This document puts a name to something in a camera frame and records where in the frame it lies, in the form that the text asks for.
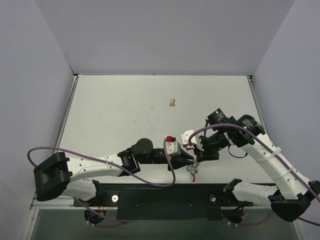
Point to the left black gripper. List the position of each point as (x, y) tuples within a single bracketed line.
[(173, 161)]

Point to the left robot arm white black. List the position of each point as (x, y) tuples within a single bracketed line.
[(60, 175)]

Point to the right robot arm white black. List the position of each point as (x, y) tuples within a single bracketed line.
[(292, 192)]

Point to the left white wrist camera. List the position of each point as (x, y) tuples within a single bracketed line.
[(172, 146)]

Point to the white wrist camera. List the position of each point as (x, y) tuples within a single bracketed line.
[(191, 143), (172, 146)]

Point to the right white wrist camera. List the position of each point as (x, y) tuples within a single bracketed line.
[(191, 143)]

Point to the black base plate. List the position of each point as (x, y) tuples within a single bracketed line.
[(172, 212)]

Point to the aluminium frame rail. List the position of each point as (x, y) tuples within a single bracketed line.
[(62, 203)]

